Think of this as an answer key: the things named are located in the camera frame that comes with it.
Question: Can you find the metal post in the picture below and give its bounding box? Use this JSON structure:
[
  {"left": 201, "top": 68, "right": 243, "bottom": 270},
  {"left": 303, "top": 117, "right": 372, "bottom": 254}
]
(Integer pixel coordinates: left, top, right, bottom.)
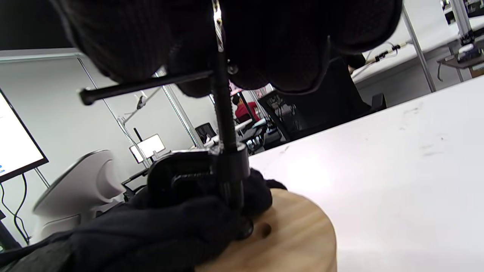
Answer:
[{"left": 402, "top": 6, "right": 436, "bottom": 93}]

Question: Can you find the large lit monitor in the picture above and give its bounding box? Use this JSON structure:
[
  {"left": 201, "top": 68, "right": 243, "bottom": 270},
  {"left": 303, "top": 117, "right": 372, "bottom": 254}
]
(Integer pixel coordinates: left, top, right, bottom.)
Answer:
[{"left": 0, "top": 89, "right": 50, "bottom": 184}]

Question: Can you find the white cable with black connectors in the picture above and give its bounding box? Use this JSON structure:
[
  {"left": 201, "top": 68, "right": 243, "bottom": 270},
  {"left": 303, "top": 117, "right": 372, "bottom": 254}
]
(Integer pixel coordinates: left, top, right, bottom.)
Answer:
[{"left": 362, "top": 42, "right": 407, "bottom": 63}]

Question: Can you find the white curved stand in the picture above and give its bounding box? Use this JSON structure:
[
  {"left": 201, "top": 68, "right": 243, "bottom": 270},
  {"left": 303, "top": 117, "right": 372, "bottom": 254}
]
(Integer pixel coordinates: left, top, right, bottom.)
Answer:
[{"left": 32, "top": 150, "right": 127, "bottom": 243}]

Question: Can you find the black mesh office chair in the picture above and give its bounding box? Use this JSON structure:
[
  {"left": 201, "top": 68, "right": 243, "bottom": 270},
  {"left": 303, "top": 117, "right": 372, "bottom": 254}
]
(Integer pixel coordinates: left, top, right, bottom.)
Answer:
[{"left": 257, "top": 56, "right": 387, "bottom": 142}]

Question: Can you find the person's left hand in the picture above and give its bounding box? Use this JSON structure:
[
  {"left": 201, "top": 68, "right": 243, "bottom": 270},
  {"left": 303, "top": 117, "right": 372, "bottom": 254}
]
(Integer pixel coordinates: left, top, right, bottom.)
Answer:
[{"left": 38, "top": 168, "right": 288, "bottom": 272}]

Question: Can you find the black metal clamp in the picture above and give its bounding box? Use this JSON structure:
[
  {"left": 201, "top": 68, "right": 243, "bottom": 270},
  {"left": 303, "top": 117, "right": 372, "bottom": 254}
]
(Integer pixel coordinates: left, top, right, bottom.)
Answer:
[{"left": 79, "top": 38, "right": 254, "bottom": 241}]

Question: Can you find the round wooden disc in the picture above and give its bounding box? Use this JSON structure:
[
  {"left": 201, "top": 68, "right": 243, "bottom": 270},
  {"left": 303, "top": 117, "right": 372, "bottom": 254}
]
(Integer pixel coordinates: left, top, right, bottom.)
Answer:
[{"left": 195, "top": 187, "right": 338, "bottom": 272}]

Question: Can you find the person's right hand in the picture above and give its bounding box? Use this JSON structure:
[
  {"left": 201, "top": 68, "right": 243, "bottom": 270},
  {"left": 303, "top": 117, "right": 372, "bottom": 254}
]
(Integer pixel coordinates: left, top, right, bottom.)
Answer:
[{"left": 51, "top": 0, "right": 403, "bottom": 98}]

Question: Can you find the grey aluminium post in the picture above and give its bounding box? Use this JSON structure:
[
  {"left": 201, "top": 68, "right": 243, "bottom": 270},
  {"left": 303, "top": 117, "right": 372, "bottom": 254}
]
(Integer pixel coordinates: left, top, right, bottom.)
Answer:
[{"left": 450, "top": 0, "right": 475, "bottom": 44}]

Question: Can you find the small lit monitor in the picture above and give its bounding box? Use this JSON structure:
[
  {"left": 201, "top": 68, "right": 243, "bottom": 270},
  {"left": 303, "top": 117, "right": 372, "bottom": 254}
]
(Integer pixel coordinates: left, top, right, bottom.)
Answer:
[{"left": 129, "top": 133, "right": 166, "bottom": 164}]

